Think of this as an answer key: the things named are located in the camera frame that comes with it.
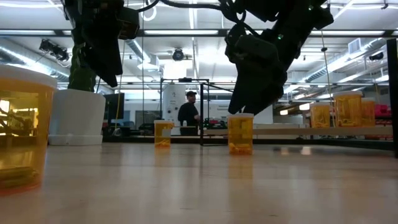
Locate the silver ceiling duct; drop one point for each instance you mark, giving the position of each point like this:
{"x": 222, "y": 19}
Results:
{"x": 28, "y": 59}

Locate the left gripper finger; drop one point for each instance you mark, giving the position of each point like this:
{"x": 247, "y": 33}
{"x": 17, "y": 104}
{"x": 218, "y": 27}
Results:
{"x": 104, "y": 62}

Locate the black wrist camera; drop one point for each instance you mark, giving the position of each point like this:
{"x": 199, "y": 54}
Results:
{"x": 129, "y": 23}
{"x": 255, "y": 48}

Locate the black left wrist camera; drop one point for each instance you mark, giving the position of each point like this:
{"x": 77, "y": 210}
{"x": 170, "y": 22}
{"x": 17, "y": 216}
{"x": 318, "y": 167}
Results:
{"x": 129, "y": 23}

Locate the round black ceiling device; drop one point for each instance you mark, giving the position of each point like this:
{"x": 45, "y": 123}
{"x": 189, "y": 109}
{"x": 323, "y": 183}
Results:
{"x": 178, "y": 54}

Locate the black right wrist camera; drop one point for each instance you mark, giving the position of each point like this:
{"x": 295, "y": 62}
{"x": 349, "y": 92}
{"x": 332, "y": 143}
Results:
{"x": 255, "y": 48}

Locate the black monitor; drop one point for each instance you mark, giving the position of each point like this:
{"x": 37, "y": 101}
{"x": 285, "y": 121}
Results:
{"x": 114, "y": 105}

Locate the person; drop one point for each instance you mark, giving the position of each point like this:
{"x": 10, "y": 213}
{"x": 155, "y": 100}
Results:
{"x": 187, "y": 115}

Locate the pink storage bins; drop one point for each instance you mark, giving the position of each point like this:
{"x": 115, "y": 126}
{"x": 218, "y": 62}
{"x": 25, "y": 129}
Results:
{"x": 382, "y": 111}

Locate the black table frame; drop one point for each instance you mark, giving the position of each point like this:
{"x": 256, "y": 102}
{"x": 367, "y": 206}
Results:
{"x": 342, "y": 143}

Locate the white ceiling vent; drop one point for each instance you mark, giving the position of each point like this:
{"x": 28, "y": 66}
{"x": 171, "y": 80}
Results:
{"x": 354, "y": 45}

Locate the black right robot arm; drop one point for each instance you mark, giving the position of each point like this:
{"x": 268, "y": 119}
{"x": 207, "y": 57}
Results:
{"x": 304, "y": 11}

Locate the white ball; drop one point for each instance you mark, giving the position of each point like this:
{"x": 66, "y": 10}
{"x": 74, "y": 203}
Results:
{"x": 320, "y": 116}
{"x": 240, "y": 137}

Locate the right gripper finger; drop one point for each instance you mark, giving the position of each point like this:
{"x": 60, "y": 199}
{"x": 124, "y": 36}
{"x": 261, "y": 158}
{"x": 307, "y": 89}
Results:
{"x": 258, "y": 90}

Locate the amber medicine bottle white cap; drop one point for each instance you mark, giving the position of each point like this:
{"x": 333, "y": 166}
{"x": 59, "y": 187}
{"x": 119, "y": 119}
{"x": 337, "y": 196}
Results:
{"x": 21, "y": 130}
{"x": 369, "y": 113}
{"x": 347, "y": 110}
{"x": 163, "y": 133}

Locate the green cactus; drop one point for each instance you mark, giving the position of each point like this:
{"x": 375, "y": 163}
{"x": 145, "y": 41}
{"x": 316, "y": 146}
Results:
{"x": 77, "y": 77}

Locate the white cabinet machine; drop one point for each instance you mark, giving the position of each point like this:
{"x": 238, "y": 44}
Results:
{"x": 172, "y": 105}

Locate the black ceiling spotlight cluster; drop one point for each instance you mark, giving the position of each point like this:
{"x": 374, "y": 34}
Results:
{"x": 54, "y": 49}

